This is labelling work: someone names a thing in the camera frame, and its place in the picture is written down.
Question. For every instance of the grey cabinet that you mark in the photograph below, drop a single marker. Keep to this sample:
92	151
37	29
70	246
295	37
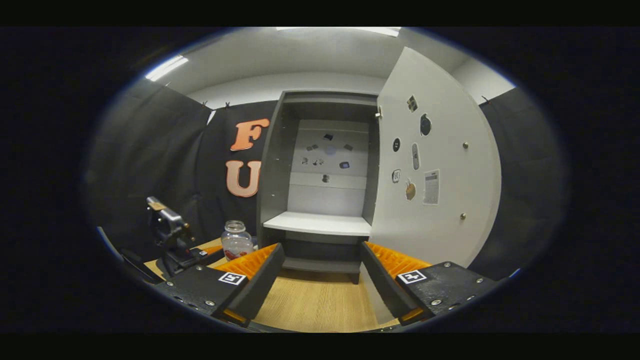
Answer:
320	225

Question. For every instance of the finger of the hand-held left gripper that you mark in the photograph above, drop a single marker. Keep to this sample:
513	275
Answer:
207	256

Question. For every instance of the clear glass bottle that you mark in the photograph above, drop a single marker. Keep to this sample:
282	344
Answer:
236	240

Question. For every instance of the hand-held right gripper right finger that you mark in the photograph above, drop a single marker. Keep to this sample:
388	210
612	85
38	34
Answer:
385	290

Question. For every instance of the black backdrop cloth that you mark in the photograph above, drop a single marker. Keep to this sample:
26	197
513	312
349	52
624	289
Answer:
150	150

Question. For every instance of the long ceiling light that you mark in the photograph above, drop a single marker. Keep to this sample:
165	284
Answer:
166	68

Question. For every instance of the beige cabinet door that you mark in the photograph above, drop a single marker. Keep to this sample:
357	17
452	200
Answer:
450	150

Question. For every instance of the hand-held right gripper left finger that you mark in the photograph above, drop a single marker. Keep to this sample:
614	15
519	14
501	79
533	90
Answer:
260	285

